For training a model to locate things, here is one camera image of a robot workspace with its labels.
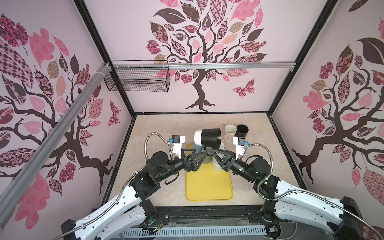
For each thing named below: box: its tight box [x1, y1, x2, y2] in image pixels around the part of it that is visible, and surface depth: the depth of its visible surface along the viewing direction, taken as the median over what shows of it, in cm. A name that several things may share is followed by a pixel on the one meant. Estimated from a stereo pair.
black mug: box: [234, 124, 249, 138], surface depth 100 cm
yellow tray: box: [185, 143, 233, 201], surface depth 83 cm
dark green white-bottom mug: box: [194, 128, 222, 149], surface depth 62 cm
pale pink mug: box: [224, 124, 237, 141], surface depth 100 cm
